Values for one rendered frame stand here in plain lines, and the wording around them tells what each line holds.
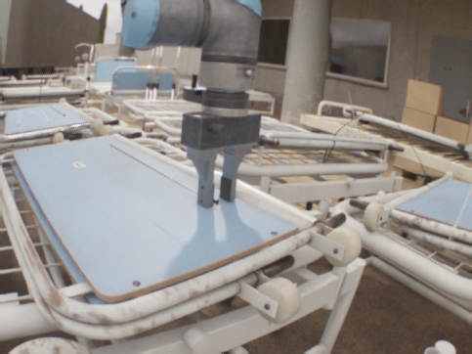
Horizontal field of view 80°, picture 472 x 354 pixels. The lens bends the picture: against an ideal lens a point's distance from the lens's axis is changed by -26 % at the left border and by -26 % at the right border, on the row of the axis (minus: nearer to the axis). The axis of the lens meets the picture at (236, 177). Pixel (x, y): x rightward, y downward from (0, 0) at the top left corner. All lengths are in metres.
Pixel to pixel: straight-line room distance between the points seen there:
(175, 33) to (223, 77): 0.10
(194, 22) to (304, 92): 4.68
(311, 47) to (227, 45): 4.67
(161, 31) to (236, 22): 0.11
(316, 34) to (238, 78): 4.71
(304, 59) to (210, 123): 4.67
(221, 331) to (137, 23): 0.45
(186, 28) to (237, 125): 0.19
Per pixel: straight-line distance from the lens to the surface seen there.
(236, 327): 0.53
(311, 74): 5.17
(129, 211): 0.58
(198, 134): 0.53
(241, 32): 0.54
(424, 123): 3.80
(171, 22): 0.51
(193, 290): 0.42
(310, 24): 5.24
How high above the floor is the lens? 0.79
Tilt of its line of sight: 16 degrees down
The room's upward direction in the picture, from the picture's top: 7 degrees clockwise
